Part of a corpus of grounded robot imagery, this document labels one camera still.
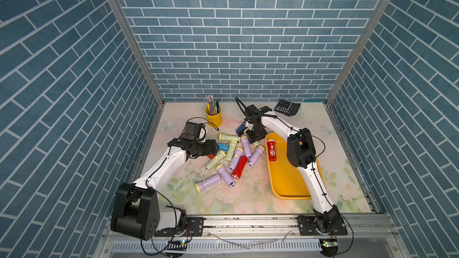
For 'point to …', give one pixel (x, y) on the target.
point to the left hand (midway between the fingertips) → (217, 148)
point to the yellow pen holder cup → (214, 120)
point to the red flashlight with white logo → (272, 150)
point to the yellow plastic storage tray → (286, 180)
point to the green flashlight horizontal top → (222, 137)
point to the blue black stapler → (240, 129)
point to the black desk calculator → (287, 107)
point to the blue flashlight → (223, 146)
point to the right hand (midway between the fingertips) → (254, 141)
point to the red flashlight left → (211, 156)
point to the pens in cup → (213, 107)
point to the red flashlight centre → (238, 170)
